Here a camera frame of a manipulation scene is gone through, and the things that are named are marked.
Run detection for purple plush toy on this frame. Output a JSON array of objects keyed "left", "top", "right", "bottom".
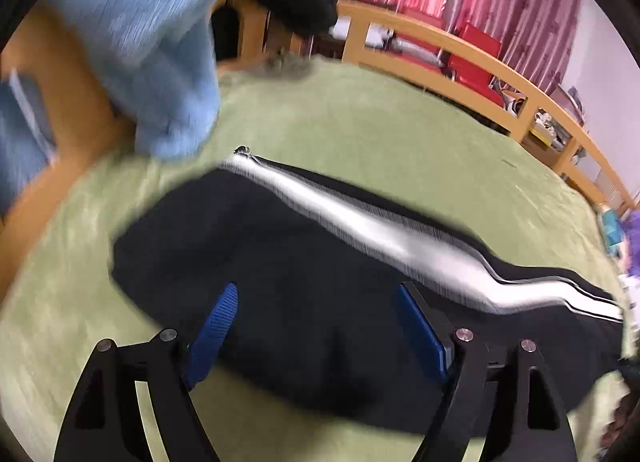
[{"left": 623, "top": 210, "right": 640, "bottom": 278}]

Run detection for black pants with white stripe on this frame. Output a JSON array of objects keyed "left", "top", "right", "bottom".
[{"left": 112, "top": 149, "right": 624, "bottom": 434}]

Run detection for teal geometric cushion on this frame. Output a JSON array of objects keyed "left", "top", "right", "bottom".
[{"left": 598, "top": 204, "right": 625, "bottom": 257}]

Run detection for left red chair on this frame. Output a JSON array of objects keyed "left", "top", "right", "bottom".
[{"left": 389, "top": 6, "right": 449, "bottom": 73}]

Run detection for red chair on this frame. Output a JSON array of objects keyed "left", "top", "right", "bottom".
[
  {"left": 446, "top": 22, "right": 507, "bottom": 108},
  {"left": 389, "top": 6, "right": 449, "bottom": 73}
]

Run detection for light blue fleece towel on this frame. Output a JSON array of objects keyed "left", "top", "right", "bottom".
[{"left": 44, "top": 0, "right": 220, "bottom": 160}]

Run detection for green plush bed blanket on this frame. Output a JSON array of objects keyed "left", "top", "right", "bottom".
[{"left": 1, "top": 58, "right": 625, "bottom": 461}]

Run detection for right red chair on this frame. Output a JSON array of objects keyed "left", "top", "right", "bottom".
[{"left": 446, "top": 22, "right": 507, "bottom": 108}]

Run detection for light blue fleece garment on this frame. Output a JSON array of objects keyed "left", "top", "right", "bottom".
[{"left": 0, "top": 69, "right": 58, "bottom": 216}]

